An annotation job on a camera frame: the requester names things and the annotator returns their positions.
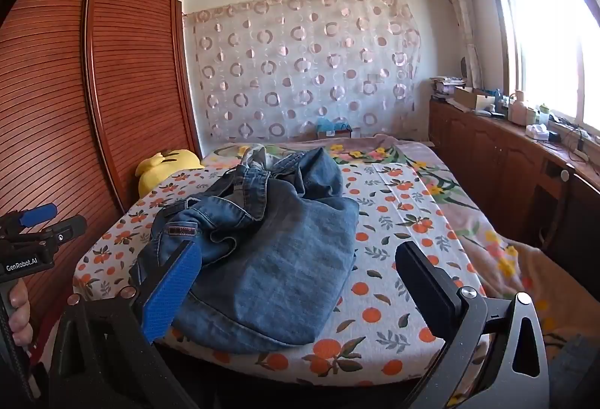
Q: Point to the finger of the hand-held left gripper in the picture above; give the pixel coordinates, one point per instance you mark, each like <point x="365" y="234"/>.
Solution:
<point x="65" y="228"/>
<point x="40" y="213"/>

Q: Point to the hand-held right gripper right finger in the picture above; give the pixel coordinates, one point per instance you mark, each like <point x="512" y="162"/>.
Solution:
<point x="429" y="292"/>

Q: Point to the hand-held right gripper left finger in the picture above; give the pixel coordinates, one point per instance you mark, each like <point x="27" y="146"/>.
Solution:
<point x="171" y="292"/>

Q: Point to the blue denim pants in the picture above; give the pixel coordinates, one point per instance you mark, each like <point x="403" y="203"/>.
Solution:
<point x="272" y="249"/>

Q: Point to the person's left hand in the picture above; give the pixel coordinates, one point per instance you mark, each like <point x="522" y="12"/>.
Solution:
<point x="21" y="310"/>

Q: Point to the orange fruit print bed sheet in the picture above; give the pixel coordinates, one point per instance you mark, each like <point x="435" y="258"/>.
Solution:
<point x="393" y="259"/>

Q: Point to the pink floral blanket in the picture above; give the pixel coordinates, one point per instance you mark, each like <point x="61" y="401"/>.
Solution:
<point x="473" y="221"/>

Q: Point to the yellow plush toy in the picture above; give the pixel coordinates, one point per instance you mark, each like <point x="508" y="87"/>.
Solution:
<point x="164" y="165"/>

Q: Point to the brown wooden wardrobe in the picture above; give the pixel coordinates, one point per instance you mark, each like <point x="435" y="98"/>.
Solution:
<point x="93" y="85"/>

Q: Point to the brown wooden side cabinet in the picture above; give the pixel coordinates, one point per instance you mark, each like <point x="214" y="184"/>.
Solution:
<point x="497" y="170"/>

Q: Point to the dark denim cloth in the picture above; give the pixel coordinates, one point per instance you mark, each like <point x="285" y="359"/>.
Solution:
<point x="574" y="367"/>

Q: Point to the small box with blue packets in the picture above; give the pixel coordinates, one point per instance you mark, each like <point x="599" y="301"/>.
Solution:
<point x="333" y="128"/>

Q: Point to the white plastic box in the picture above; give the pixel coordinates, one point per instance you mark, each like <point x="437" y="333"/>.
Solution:
<point x="536" y="131"/>

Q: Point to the open cardboard box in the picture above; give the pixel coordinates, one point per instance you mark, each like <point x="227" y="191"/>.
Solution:
<point x="473" y="100"/>

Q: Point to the pink thermos jug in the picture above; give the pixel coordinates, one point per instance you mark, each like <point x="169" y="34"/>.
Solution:
<point x="518" y="111"/>

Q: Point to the stack of papers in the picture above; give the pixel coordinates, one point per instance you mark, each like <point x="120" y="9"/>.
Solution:
<point x="447" y="86"/>

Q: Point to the circle pattern sheer curtain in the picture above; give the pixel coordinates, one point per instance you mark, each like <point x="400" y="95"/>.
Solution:
<point x="304" y="62"/>

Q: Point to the white wrapped pipe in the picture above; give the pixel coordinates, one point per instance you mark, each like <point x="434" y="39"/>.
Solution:
<point x="461" y="15"/>

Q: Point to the bright window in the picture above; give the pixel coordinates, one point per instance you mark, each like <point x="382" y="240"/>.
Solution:
<point x="548" y="29"/>

